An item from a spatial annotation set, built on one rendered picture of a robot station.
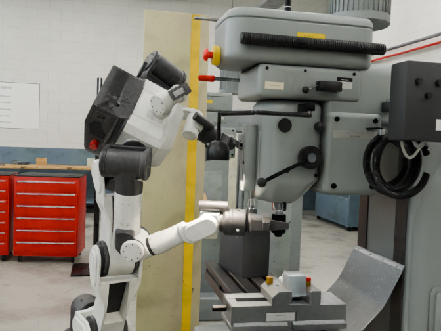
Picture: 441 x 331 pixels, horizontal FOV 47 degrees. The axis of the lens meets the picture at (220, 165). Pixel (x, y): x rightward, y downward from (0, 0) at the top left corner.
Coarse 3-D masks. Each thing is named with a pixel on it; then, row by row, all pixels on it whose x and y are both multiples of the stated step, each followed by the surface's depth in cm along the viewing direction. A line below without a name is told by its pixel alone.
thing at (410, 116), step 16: (400, 64) 135; (416, 64) 132; (432, 64) 134; (400, 80) 135; (416, 80) 132; (432, 80) 134; (400, 96) 134; (416, 96) 133; (432, 96) 134; (400, 112) 134; (416, 112) 133; (432, 112) 134; (400, 128) 134; (416, 128) 134; (432, 128) 135
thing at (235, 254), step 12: (228, 240) 207; (240, 240) 197; (252, 240) 197; (264, 240) 199; (228, 252) 207; (240, 252) 197; (252, 252) 197; (264, 252) 200; (228, 264) 207; (240, 264) 197; (252, 264) 198; (264, 264) 200; (240, 276) 197; (252, 276) 198
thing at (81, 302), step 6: (84, 294) 236; (90, 294) 237; (78, 300) 232; (84, 300) 229; (90, 300) 228; (72, 306) 232; (78, 306) 227; (84, 306) 224; (90, 306) 226; (72, 312) 229; (72, 318) 228; (66, 330) 235; (72, 330) 229
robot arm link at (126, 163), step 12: (108, 156) 157; (120, 156) 157; (132, 156) 158; (108, 168) 157; (120, 168) 157; (132, 168) 157; (120, 180) 159; (132, 180) 159; (120, 192) 160; (132, 192) 160
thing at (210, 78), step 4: (200, 76) 166; (204, 76) 167; (208, 76) 167; (212, 76) 167; (200, 80) 167; (204, 80) 167; (208, 80) 167; (212, 80) 167; (216, 80) 168; (220, 80) 169; (224, 80) 169; (228, 80) 169; (232, 80) 169; (236, 80) 170
